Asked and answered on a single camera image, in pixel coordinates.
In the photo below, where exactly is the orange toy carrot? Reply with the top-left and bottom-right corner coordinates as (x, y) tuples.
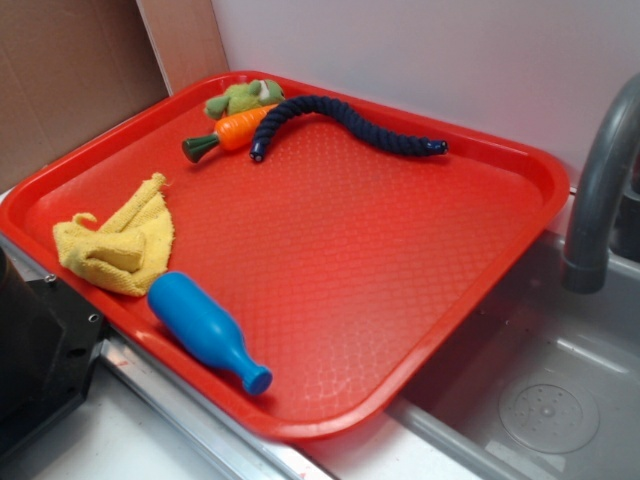
(181, 105), (275, 163)

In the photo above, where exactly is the red plastic tray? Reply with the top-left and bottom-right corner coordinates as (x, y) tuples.
(1, 72), (569, 441)

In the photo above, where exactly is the yellow cloth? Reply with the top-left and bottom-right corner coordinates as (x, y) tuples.
(52, 173), (175, 297)

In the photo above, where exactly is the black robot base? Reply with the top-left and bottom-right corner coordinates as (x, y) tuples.
(1, 253), (105, 461)

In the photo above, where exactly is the blue plastic bottle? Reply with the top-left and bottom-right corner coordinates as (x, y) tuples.
(147, 271), (273, 395)

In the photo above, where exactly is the navy blue rope toy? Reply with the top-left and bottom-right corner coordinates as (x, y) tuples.
(249, 95), (449, 162)

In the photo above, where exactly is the grey toy faucet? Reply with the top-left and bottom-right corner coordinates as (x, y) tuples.
(561, 75), (639, 294)

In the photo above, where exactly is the grey toy sink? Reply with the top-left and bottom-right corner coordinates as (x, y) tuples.
(294, 227), (640, 480)

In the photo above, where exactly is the brown cardboard panel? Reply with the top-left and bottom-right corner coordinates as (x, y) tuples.
(0, 0), (170, 194)

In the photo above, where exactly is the green plush toy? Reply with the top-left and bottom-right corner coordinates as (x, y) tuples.
(203, 79), (285, 120)

